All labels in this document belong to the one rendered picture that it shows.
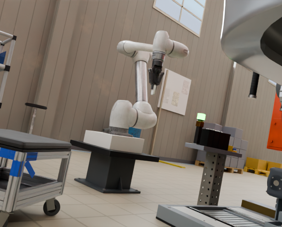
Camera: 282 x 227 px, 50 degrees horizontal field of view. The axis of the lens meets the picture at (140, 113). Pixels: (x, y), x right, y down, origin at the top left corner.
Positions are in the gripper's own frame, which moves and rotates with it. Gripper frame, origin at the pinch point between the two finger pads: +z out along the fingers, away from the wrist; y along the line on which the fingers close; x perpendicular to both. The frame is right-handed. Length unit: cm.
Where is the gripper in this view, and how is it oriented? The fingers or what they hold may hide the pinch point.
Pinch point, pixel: (153, 89)
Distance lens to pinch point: 210.5
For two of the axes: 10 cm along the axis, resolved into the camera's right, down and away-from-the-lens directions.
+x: 5.6, 0.4, -8.3
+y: -8.1, -1.6, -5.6
